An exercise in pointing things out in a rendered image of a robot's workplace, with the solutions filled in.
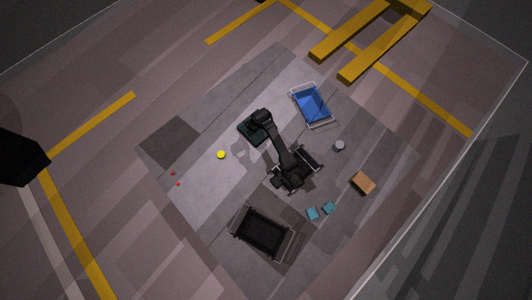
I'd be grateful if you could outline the small teal block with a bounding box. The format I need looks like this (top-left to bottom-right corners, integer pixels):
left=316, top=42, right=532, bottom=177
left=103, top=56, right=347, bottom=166
left=321, top=201, right=336, bottom=215
left=306, top=206, right=319, bottom=221

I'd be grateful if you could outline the tan rectangular box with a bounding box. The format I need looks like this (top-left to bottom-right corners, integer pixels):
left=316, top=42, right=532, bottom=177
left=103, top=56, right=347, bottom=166
left=349, top=170, right=376, bottom=197

